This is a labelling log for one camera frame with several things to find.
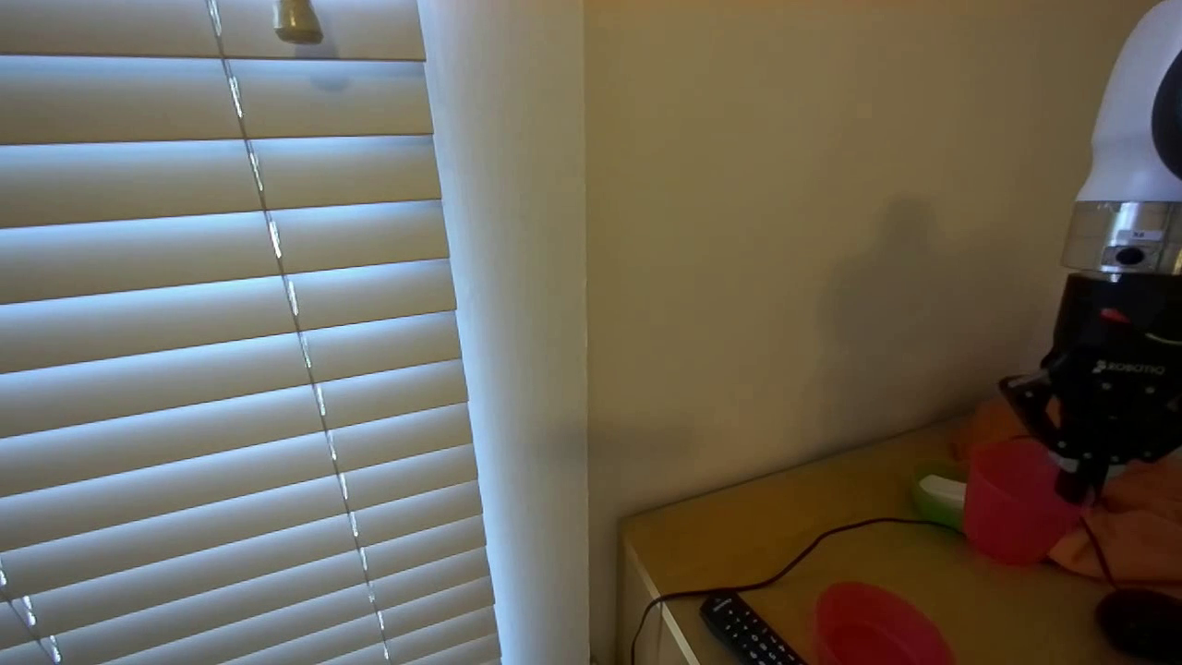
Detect pink plastic bowl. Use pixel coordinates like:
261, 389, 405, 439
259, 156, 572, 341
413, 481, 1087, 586
807, 580, 959, 665

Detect brass blind cord pull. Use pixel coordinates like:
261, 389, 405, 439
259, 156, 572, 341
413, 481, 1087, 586
268, 0, 327, 48

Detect black computer mouse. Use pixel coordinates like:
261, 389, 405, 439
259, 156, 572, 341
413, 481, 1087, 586
1092, 582, 1182, 665

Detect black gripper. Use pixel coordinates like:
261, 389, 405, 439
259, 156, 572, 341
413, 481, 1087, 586
998, 273, 1182, 511

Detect black mouse cable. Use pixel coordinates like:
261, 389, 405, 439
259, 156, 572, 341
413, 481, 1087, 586
1077, 505, 1122, 600

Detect long black cable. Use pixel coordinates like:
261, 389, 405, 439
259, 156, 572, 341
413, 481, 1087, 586
629, 511, 955, 665

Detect black remote control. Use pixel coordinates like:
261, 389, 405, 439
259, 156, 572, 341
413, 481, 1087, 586
693, 590, 807, 665

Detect white object in bowl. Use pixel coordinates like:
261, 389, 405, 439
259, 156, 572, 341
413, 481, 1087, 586
924, 473, 973, 512

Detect white window blinds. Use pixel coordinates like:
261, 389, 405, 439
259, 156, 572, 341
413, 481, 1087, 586
0, 0, 507, 665

